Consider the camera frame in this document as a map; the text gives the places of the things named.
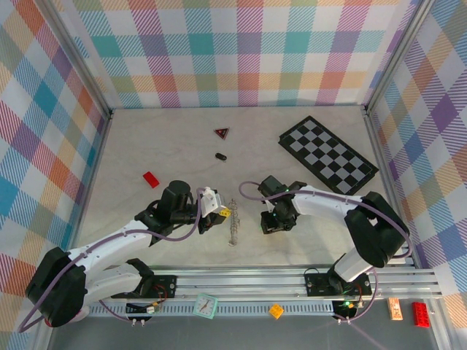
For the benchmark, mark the aluminium frame post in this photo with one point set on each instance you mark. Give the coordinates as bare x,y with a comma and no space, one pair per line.
396,54
81,60

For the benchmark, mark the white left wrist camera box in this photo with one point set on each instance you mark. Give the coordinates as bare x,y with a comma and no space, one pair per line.
209,200

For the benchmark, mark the black electronics box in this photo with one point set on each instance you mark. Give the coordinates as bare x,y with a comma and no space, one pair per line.
136,308
344,309

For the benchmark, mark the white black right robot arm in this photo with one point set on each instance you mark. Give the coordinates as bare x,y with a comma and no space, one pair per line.
321,204

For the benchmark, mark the black plastic key tag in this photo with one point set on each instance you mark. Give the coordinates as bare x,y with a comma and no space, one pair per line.
220,156

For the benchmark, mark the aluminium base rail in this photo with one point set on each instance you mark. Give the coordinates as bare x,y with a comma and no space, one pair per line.
237,282

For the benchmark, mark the orange toy brick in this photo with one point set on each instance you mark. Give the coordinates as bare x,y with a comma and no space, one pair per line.
276,311

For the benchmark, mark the red toy brick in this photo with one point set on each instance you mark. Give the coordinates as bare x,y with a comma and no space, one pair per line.
421,315
151,179

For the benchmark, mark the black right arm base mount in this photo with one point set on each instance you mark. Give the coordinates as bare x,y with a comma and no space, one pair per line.
317,284

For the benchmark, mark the aluminium frame side rail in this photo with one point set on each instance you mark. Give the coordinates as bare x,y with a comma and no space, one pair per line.
79,218
389,182

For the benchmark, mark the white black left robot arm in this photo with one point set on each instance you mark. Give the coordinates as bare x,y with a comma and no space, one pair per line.
109,244

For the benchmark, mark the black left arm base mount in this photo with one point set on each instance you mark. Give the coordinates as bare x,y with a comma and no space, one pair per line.
164,286

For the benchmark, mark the small wooden block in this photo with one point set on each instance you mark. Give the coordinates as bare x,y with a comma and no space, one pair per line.
395,309

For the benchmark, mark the red black triangle tile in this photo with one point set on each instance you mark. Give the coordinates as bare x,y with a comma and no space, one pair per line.
222,133

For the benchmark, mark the black grey chessboard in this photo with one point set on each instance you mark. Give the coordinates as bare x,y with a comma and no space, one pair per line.
328,155

